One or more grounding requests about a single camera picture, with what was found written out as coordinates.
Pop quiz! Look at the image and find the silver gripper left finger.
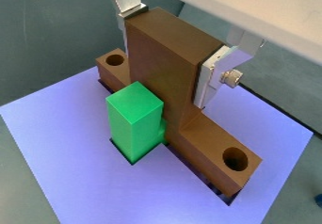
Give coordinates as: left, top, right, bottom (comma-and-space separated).
113, 0, 149, 42

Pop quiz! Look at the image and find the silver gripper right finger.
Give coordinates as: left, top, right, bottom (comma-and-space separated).
194, 26, 266, 108

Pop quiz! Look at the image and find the brown T-shaped block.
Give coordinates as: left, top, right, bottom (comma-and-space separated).
97, 8, 262, 197

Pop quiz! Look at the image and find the green U-shaped block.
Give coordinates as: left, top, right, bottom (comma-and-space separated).
106, 82, 165, 164

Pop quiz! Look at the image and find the blue peg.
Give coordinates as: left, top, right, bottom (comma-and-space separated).
314, 194, 322, 208

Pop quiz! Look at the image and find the purple base block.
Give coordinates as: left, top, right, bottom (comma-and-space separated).
0, 69, 312, 224

